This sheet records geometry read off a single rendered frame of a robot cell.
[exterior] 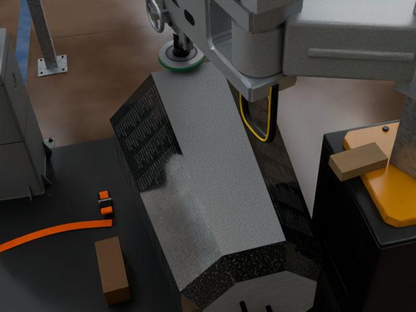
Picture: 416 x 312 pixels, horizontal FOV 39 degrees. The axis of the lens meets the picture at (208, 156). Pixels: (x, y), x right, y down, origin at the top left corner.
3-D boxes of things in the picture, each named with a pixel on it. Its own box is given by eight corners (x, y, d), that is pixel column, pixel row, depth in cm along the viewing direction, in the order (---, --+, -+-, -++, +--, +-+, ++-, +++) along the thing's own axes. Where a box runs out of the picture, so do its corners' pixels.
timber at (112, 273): (98, 255, 298) (94, 241, 290) (122, 249, 300) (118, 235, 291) (107, 306, 278) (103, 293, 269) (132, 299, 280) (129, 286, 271)
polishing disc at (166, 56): (199, 38, 282) (199, 36, 282) (208, 64, 268) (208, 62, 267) (156, 44, 280) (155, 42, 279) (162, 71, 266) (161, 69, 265)
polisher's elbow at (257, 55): (288, 47, 211) (291, -1, 197) (285, 80, 198) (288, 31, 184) (235, 44, 214) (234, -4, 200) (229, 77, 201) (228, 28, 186)
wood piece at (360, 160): (372, 150, 236) (374, 141, 232) (386, 167, 229) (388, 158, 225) (328, 164, 232) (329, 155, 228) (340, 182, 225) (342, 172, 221)
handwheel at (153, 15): (183, 33, 241) (181, 0, 231) (161, 40, 238) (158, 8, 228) (167, 15, 251) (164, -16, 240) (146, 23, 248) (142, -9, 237)
